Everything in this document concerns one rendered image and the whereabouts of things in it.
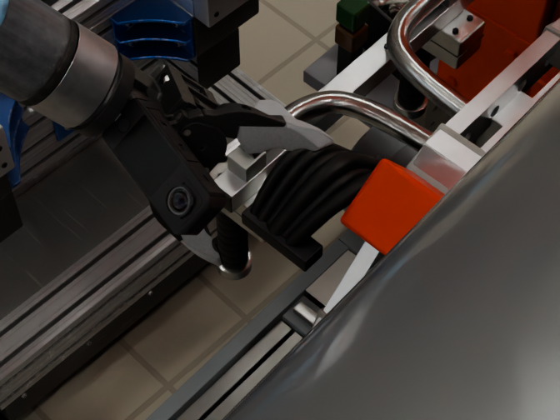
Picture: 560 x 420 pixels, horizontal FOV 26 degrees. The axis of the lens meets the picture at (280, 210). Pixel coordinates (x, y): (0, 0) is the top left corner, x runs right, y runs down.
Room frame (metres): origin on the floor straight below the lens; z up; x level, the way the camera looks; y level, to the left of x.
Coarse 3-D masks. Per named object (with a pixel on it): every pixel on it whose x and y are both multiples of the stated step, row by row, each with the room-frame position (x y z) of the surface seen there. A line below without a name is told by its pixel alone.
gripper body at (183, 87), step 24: (120, 72) 0.61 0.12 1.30; (144, 72) 0.67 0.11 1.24; (168, 72) 0.66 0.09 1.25; (120, 96) 0.60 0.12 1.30; (144, 96) 0.62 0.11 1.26; (168, 96) 0.64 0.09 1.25; (192, 96) 0.66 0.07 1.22; (96, 120) 0.58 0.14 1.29; (168, 120) 0.61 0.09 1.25; (192, 120) 0.60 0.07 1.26; (192, 144) 0.59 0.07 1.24; (216, 144) 0.60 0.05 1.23
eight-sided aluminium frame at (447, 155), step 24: (552, 24) 0.84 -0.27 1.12; (528, 48) 0.80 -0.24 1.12; (552, 48) 0.81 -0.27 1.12; (504, 72) 0.77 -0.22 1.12; (528, 72) 0.78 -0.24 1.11; (480, 96) 0.74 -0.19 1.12; (504, 96) 0.75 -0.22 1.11; (456, 120) 0.71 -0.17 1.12; (480, 120) 0.72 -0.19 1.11; (432, 144) 0.69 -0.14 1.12; (456, 144) 0.69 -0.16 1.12; (408, 168) 0.67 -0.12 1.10; (432, 168) 0.67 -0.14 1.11; (456, 168) 0.66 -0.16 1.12; (360, 264) 0.61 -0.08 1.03; (336, 288) 0.60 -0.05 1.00
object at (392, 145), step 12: (372, 132) 0.86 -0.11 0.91; (384, 132) 0.86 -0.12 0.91; (360, 144) 0.85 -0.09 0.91; (372, 144) 0.84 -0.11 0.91; (384, 144) 0.84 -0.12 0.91; (396, 144) 0.84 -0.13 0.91; (372, 156) 0.83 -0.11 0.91; (384, 156) 0.83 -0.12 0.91; (396, 156) 0.82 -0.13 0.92; (408, 156) 0.82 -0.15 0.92
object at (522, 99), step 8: (520, 96) 0.77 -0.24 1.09; (528, 96) 0.77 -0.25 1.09; (512, 104) 0.76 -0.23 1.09; (520, 104) 0.76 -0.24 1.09; (504, 112) 0.75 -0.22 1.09; (512, 112) 0.75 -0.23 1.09; (496, 120) 0.74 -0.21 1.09; (504, 120) 0.74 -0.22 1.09; (488, 128) 0.74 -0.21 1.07; (496, 128) 0.73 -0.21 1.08; (480, 136) 0.74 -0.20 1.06; (488, 136) 0.74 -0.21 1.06; (480, 144) 0.74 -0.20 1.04
